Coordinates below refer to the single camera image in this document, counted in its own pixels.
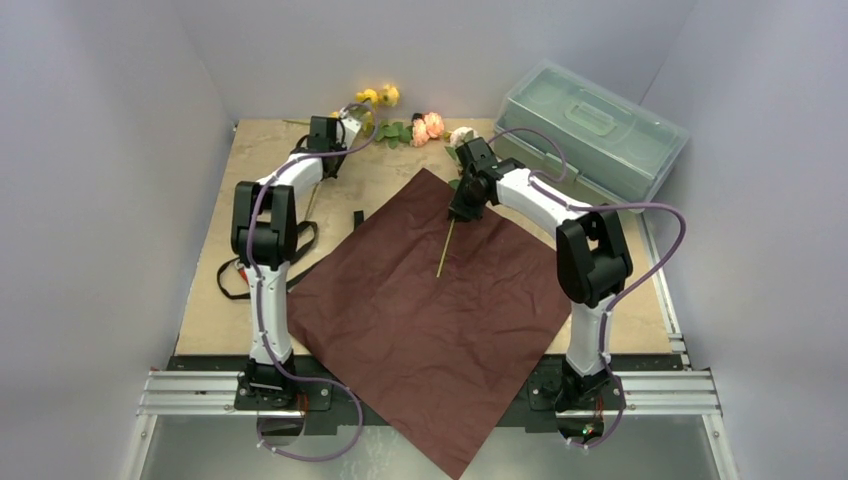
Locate dark red wrapping paper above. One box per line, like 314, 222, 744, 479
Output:
287, 170, 571, 479

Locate green plastic toolbox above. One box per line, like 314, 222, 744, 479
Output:
494, 61, 690, 213

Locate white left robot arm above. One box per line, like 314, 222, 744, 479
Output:
230, 111, 363, 411

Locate peach fake rose stem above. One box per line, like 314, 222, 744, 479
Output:
375, 112, 450, 148

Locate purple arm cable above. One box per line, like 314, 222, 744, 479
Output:
486, 127, 688, 452
245, 102, 379, 464

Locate yellow fake flower stem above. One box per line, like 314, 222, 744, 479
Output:
269, 84, 399, 197

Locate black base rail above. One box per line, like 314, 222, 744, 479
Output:
165, 354, 687, 439

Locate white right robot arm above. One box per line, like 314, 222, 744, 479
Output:
448, 137, 633, 412

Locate aluminium frame rail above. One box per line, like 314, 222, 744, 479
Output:
122, 218, 743, 480

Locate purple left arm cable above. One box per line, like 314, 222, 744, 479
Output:
245, 102, 379, 464

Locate pink fake rose stem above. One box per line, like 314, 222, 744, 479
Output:
435, 126, 479, 278

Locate black lanyard strap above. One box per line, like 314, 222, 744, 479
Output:
215, 210, 366, 303

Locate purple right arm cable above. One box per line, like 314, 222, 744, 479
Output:
486, 127, 688, 452

